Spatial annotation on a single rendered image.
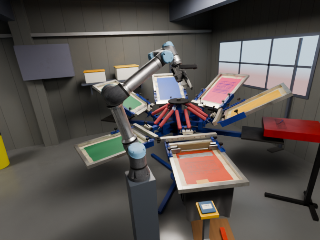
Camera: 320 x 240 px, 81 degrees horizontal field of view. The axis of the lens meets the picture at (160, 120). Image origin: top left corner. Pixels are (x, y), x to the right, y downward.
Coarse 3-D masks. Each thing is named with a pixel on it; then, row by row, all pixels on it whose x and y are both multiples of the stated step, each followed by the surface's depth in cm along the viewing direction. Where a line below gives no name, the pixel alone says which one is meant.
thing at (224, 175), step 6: (204, 150) 208; (210, 150) 207; (204, 156) 197; (210, 156) 197; (216, 156) 196; (216, 162) 186; (222, 168) 176; (210, 174) 169; (216, 174) 168; (222, 174) 168; (228, 174) 168; (210, 180) 161; (216, 180) 161; (222, 180) 160
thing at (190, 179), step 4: (180, 152) 207; (184, 152) 206; (188, 152) 206; (192, 152) 206; (180, 160) 192; (184, 160) 192; (188, 160) 191; (192, 160) 191; (196, 160) 190; (180, 164) 186; (184, 164) 185; (180, 168) 180; (184, 168) 179; (184, 172) 173; (188, 172) 173; (184, 176) 168; (188, 176) 168; (192, 176) 168; (196, 176) 167; (200, 176) 167; (204, 176) 167; (188, 180) 162; (192, 180) 162
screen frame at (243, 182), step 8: (176, 144) 218; (224, 152) 196; (232, 168) 172; (176, 176) 163; (240, 176) 159; (176, 184) 156; (200, 184) 152; (208, 184) 152; (216, 184) 151; (224, 184) 151; (232, 184) 151; (240, 184) 152; (248, 184) 153; (184, 192) 149
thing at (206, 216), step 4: (196, 204) 138; (200, 212) 131; (212, 212) 130; (216, 212) 130; (200, 216) 128; (204, 216) 128; (208, 216) 128; (212, 216) 128; (216, 216) 129; (204, 220) 136; (208, 220) 136; (204, 224) 137; (208, 224) 137; (204, 228) 138; (208, 228) 138; (204, 232) 139; (208, 232) 140; (204, 236) 141; (208, 236) 141
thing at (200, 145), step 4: (180, 144) 202; (184, 144) 202; (188, 144) 202; (192, 144) 202; (196, 144) 203; (200, 144) 204; (204, 144) 204; (208, 144) 205; (180, 148) 203; (184, 148) 203; (188, 148) 204; (192, 148) 204; (196, 148) 205; (200, 148) 205; (208, 148) 206
